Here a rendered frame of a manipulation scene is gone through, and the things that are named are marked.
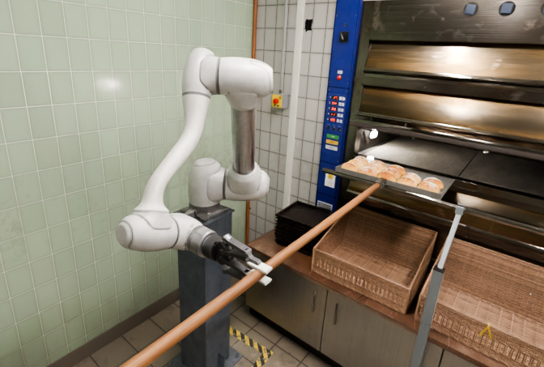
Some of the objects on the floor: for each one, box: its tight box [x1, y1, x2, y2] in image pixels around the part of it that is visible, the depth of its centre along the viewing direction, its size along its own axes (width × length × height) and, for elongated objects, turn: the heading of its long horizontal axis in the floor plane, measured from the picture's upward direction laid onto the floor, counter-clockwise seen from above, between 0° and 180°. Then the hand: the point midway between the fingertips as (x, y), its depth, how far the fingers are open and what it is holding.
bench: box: [246, 228, 544, 367], centre depth 181 cm, size 56×242×58 cm, turn 42°
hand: (259, 271), depth 96 cm, fingers closed on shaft, 3 cm apart
